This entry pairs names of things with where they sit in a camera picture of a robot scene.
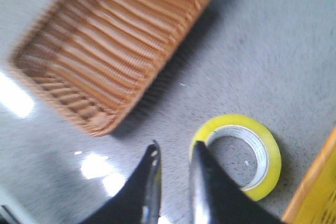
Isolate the yellow woven basket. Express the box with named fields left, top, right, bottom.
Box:
left=281, top=130, right=335, bottom=223

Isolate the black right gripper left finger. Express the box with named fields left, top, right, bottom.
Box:
left=83, top=140, right=162, bottom=223

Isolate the brown wicker basket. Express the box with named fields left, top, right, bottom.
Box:
left=10, top=0, right=211, bottom=136

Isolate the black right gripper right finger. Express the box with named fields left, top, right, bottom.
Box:
left=189, top=141, right=282, bottom=223

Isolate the yellow tape roll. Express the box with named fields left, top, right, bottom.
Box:
left=189, top=114, right=281, bottom=201

